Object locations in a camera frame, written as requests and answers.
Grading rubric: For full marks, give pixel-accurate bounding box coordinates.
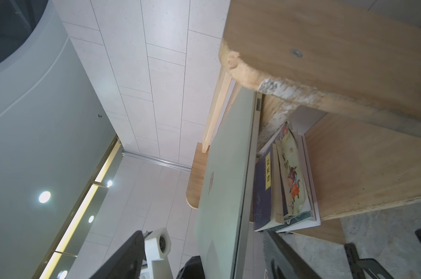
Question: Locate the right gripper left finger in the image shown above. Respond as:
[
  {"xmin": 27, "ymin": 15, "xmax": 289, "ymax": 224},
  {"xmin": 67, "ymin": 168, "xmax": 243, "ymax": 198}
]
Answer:
[{"xmin": 90, "ymin": 231, "xmax": 145, "ymax": 279}]

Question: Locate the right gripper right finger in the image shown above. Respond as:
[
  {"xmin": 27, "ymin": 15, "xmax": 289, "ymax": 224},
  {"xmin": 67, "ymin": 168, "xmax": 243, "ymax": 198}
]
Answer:
[{"xmin": 263, "ymin": 230, "xmax": 320, "ymax": 279}]

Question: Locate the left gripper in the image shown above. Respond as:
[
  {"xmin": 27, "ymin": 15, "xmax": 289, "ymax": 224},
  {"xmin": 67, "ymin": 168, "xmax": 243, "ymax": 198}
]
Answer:
[{"xmin": 176, "ymin": 256, "xmax": 205, "ymax": 279}]

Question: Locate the silver laptop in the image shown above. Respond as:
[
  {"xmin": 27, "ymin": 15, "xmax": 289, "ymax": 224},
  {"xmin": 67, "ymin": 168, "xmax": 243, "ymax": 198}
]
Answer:
[{"xmin": 195, "ymin": 87, "xmax": 262, "ymax": 279}]

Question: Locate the white book stack bottom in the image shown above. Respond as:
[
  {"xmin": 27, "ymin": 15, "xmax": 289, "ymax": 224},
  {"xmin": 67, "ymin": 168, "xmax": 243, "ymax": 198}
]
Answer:
[{"xmin": 276, "ymin": 135, "xmax": 321, "ymax": 233}]

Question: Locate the colourful illustrated book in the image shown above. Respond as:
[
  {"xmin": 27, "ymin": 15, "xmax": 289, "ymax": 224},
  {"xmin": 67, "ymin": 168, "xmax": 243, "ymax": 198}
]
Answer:
[{"xmin": 274, "ymin": 122, "xmax": 313, "ymax": 227}]

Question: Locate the wooden two-tier shelf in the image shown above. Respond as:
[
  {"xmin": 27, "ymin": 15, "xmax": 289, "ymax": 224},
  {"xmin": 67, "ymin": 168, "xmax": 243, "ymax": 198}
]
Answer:
[{"xmin": 186, "ymin": 1, "xmax": 421, "ymax": 244}]

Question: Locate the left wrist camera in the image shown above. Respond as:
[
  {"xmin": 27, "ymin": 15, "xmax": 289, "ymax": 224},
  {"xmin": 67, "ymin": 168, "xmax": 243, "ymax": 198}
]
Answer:
[{"xmin": 139, "ymin": 228, "xmax": 173, "ymax": 279}]

